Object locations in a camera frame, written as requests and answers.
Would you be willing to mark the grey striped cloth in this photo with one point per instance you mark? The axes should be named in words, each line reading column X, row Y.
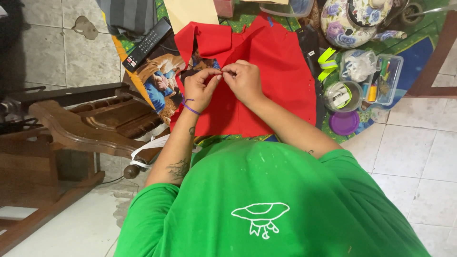
column 125, row 16

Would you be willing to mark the purple thread wristband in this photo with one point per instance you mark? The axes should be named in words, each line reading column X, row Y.
column 190, row 107

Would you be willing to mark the red fabric piece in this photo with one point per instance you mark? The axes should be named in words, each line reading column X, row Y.
column 271, row 78

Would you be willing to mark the white plastic bag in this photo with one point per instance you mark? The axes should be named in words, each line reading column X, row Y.
column 358, row 65

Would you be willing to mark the person's right hand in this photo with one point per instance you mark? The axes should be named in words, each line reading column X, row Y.
column 243, row 80

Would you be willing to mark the wooden chair frame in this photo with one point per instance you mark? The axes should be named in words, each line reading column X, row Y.
column 433, row 60

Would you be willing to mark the clear plastic tub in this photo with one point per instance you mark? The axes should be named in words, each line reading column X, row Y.
column 287, row 7

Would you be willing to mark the pink box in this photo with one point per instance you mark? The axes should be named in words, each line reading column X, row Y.
column 224, row 7

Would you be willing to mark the clear plastic storage box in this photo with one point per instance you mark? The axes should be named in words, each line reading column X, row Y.
column 378, row 76

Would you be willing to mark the green printed tablecloth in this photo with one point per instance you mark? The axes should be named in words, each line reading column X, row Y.
column 400, row 46

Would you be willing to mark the floral ceramic teapot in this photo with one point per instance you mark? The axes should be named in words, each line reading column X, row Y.
column 351, row 21

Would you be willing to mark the round clear plastic container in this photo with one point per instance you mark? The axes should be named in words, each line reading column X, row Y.
column 342, row 96

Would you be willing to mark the person's right fingers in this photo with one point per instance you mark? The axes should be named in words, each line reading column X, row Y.
column 229, row 71

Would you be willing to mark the black fabric piece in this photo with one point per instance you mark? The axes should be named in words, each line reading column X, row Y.
column 311, row 67

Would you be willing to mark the green t-shirt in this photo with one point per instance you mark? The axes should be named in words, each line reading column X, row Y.
column 271, row 203

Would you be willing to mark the person's left hand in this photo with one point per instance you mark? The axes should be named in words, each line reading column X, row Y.
column 197, row 93

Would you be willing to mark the beige paper sheet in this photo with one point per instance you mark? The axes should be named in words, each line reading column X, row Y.
column 191, row 12

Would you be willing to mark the brown wooden chair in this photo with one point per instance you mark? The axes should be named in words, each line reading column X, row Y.
column 68, row 139

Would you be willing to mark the purple plastic lid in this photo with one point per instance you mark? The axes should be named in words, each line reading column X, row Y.
column 344, row 122

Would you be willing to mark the picture print cloth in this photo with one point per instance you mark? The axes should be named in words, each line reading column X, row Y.
column 160, row 80

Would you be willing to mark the neon yellow reflective tape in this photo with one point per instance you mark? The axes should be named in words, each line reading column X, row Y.
column 326, row 64

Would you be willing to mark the black remote control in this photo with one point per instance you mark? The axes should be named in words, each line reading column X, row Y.
column 147, row 45

